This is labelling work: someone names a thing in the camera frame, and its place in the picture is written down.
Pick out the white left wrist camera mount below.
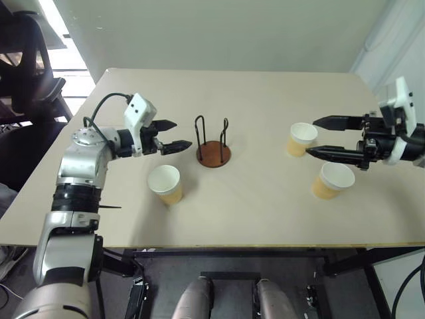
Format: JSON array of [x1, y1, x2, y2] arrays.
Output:
[[123, 92, 157, 157]]

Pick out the grey rounded robot leg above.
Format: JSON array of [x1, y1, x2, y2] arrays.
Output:
[[254, 278, 296, 319], [174, 277, 215, 319]]

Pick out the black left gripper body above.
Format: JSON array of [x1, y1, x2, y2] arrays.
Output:
[[139, 120, 167, 156]]

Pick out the brown cup holder stand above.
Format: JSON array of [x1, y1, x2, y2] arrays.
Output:
[[194, 115, 232, 169]]

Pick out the black metal table frame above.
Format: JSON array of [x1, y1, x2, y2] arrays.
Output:
[[96, 247, 393, 319]]

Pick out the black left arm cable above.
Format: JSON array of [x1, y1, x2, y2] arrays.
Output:
[[82, 92, 134, 147]]

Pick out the black floor cable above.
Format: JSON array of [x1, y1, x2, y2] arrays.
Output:
[[390, 261, 425, 319]]

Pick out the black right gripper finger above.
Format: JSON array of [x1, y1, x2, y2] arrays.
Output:
[[312, 114, 365, 132], [305, 144, 363, 165]]

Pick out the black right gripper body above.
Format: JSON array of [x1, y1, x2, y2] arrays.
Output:
[[356, 112, 399, 172]]

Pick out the black office chair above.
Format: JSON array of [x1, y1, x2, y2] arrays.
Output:
[[0, 0, 74, 193]]

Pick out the tan paper cup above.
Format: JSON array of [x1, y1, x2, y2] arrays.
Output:
[[286, 122, 319, 158], [147, 165, 184, 205], [310, 161, 356, 201]]

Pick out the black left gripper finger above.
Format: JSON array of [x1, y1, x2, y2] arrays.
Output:
[[160, 140, 193, 156], [155, 119, 178, 133]]

